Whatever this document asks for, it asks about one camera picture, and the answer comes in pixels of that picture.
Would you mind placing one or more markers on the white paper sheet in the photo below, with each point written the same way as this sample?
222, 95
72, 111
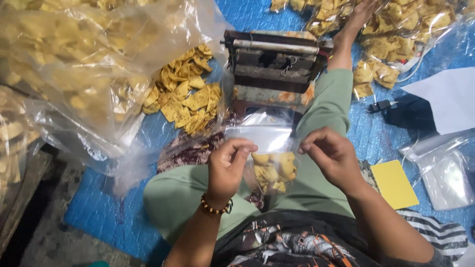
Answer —
449, 100

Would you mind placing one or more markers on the wooden board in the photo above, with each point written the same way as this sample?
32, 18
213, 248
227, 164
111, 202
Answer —
20, 193

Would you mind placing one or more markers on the person's black printed shirt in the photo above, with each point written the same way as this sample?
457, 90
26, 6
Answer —
289, 241

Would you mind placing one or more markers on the clear sack of pale crackers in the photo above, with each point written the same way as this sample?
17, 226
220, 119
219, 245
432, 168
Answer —
11, 137

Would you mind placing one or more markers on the black pouch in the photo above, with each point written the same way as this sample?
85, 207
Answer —
412, 113

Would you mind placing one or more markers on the person's green trousers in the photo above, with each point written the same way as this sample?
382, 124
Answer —
178, 193

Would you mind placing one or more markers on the black power adapter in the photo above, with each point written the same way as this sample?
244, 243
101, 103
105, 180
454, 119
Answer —
379, 106

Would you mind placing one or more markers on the pile of loose yellow chips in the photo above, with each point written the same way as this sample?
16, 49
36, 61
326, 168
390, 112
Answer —
185, 96

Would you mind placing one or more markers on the person's right hand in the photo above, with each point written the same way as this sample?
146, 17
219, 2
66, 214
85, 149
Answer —
337, 159

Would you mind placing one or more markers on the rusty metal sealing machine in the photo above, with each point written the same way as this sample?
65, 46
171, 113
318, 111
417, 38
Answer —
274, 66

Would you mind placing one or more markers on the heap of filled chip packets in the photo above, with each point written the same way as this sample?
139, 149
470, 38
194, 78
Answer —
393, 33

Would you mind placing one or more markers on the person's left hand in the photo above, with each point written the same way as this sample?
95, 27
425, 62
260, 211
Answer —
220, 178

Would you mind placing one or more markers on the large clear bag of chips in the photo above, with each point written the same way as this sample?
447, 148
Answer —
85, 63

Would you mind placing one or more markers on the stack of empty clear bags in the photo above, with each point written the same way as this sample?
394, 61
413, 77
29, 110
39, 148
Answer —
445, 170

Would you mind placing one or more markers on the black white striped cloth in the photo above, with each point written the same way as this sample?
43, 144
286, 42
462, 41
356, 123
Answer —
438, 231

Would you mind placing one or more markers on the small clear bag of chips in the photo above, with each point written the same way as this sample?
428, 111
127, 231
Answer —
274, 167

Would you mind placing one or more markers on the yellow notebook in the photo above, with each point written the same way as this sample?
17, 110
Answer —
395, 183

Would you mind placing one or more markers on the blue floor mat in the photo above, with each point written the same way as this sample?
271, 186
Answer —
111, 215

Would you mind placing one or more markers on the maroon floral cloth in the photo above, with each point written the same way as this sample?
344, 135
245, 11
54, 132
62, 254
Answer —
185, 152

